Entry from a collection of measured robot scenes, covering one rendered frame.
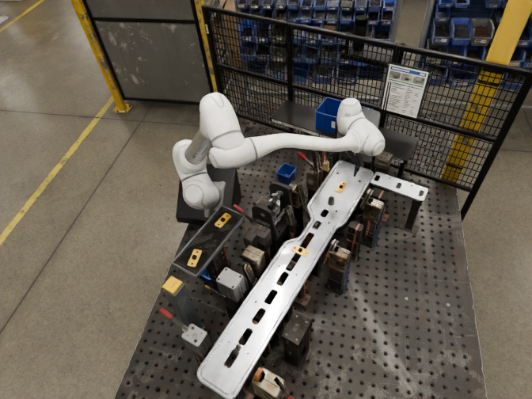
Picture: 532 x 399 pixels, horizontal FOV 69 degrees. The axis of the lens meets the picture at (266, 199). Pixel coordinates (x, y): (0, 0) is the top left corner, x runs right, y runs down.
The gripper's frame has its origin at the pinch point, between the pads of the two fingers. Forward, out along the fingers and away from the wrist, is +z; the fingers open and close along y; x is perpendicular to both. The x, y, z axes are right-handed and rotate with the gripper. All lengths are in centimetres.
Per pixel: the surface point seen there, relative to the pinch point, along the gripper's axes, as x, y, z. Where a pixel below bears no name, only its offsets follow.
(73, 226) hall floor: -62, -216, 113
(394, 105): 54, 7, -6
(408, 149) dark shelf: 41.8, 22.3, 10.7
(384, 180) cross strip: 15.5, 18.4, 13.7
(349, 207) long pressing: -11.3, 9.7, 13.7
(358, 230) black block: -22.0, 19.0, 14.8
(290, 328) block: -84, 15, 11
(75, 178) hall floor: -20, -263, 113
